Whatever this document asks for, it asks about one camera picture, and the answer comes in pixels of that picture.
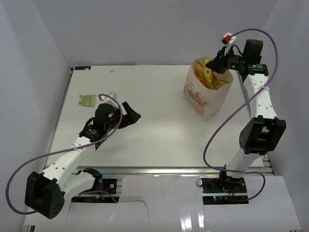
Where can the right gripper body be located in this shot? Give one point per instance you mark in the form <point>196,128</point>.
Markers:
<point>234,61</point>

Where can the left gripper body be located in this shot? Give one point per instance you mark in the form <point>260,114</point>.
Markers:
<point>116,120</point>

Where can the yellow snack packet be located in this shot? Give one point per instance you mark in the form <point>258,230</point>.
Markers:
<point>207,71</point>

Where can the brown chips bag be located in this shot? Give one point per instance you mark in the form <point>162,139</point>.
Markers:
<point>198,71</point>

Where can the light green snack packet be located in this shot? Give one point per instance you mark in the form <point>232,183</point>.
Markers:
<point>87,100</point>

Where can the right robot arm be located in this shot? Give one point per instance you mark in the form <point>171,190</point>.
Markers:
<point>264,130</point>

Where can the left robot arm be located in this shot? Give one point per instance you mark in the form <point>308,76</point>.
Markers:
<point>47,191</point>

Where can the beige paper bag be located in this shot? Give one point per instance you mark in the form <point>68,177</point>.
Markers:
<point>206,102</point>

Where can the blue label sticker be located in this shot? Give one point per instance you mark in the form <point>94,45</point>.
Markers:
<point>78,68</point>

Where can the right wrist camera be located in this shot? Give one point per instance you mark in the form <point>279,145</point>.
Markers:
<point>228,40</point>

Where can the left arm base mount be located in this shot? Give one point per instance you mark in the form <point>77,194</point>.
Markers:
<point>103,187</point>

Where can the aluminium table frame rail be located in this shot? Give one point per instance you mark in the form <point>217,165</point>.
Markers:
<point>170,137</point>

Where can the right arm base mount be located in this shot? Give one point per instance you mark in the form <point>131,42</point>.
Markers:
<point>215,193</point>

